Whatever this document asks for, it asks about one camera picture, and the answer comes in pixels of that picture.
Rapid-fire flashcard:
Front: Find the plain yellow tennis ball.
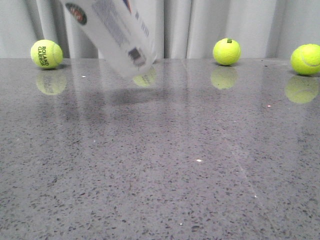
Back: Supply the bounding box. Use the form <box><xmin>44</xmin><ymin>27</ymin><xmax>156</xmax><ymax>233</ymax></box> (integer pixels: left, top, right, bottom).
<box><xmin>290</xmin><ymin>44</ymin><xmax>320</xmax><ymax>76</ymax></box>

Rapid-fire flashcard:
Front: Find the white blue tennis ball can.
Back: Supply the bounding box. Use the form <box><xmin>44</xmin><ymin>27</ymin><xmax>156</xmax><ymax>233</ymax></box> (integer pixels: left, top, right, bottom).
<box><xmin>61</xmin><ymin>0</ymin><xmax>157</xmax><ymax>78</ymax></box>

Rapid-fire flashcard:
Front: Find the Roland Garros yellow tennis ball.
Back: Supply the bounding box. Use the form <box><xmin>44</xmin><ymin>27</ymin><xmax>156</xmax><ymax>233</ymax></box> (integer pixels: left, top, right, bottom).
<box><xmin>30</xmin><ymin>39</ymin><xmax>64</xmax><ymax>69</ymax></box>

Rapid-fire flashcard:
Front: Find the Wilson yellow tennis ball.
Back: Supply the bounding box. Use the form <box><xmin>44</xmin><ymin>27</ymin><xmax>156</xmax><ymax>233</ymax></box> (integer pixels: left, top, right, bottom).
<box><xmin>212</xmin><ymin>38</ymin><xmax>241</xmax><ymax>66</ymax></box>

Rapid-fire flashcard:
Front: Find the white pleated curtain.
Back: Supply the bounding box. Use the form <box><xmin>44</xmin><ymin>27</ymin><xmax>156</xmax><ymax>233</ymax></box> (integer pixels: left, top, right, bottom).
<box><xmin>0</xmin><ymin>0</ymin><xmax>320</xmax><ymax>59</ymax></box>

